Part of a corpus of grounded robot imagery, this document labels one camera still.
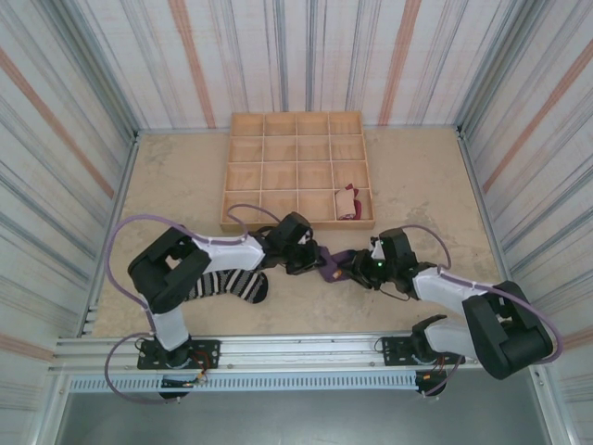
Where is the beige purple-striped sock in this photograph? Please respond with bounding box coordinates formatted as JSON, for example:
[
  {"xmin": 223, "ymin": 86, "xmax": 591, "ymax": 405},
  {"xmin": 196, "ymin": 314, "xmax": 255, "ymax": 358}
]
[{"xmin": 334, "ymin": 184, "xmax": 367, "ymax": 221}]

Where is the slotted grey cable duct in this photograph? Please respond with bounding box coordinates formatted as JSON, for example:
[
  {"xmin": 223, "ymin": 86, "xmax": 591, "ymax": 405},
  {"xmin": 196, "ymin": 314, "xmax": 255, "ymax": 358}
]
[{"xmin": 67, "ymin": 374, "xmax": 418, "ymax": 393}]

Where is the purple sock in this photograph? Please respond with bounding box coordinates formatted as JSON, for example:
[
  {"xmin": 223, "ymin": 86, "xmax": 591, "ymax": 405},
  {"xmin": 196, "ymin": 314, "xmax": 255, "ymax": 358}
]
[{"xmin": 314, "ymin": 245, "xmax": 360, "ymax": 285}]

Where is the black white striped sock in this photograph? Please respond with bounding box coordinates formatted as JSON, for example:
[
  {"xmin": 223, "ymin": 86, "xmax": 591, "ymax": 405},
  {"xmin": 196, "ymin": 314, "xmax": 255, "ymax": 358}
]
[{"xmin": 184, "ymin": 269, "xmax": 271, "ymax": 306}]

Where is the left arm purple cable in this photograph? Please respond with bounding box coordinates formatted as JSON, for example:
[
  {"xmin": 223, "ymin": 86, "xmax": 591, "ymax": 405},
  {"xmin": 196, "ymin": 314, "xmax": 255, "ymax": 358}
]
[{"xmin": 105, "ymin": 202, "xmax": 274, "ymax": 405}]

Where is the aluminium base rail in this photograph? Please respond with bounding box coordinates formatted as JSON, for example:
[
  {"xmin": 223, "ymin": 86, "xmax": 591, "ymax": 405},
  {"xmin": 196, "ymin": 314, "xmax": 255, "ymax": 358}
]
[{"xmin": 48, "ymin": 329, "xmax": 555, "ymax": 375}]

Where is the aluminium side profile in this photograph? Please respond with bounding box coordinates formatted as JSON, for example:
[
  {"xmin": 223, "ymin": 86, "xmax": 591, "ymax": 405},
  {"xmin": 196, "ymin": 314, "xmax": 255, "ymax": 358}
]
[
  {"xmin": 455, "ymin": 123, "xmax": 527, "ymax": 331},
  {"xmin": 76, "ymin": 131, "xmax": 143, "ymax": 337}
]

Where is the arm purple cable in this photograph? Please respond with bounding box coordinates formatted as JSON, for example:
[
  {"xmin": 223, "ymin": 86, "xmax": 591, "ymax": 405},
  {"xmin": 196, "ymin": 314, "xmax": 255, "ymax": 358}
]
[
  {"xmin": 397, "ymin": 223, "xmax": 565, "ymax": 398},
  {"xmin": 105, "ymin": 202, "xmax": 274, "ymax": 405}
]

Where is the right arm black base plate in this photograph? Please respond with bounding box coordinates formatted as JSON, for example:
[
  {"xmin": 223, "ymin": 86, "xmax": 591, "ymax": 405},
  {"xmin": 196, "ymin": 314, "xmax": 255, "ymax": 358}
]
[{"xmin": 380, "ymin": 336, "xmax": 466, "ymax": 368}]

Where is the red black wire bundle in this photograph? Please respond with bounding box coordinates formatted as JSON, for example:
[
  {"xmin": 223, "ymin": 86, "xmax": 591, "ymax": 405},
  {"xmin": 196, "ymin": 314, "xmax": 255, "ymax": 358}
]
[
  {"xmin": 429, "ymin": 352, "xmax": 454, "ymax": 375},
  {"xmin": 187, "ymin": 350, "xmax": 219, "ymax": 388}
]

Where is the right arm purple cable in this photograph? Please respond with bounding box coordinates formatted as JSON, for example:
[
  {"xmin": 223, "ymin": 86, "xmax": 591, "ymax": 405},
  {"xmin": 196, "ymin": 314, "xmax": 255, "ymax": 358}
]
[{"xmin": 397, "ymin": 223, "xmax": 565, "ymax": 398}]

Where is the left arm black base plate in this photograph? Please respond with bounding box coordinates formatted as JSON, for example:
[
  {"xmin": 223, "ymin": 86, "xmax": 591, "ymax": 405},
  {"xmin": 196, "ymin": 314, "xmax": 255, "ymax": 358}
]
[{"xmin": 136, "ymin": 338, "xmax": 221, "ymax": 371}]

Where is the wooden compartment tray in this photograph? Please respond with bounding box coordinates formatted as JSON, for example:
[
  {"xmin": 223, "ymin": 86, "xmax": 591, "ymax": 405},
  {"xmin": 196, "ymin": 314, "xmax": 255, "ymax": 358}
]
[{"xmin": 218, "ymin": 110, "xmax": 376, "ymax": 233}]

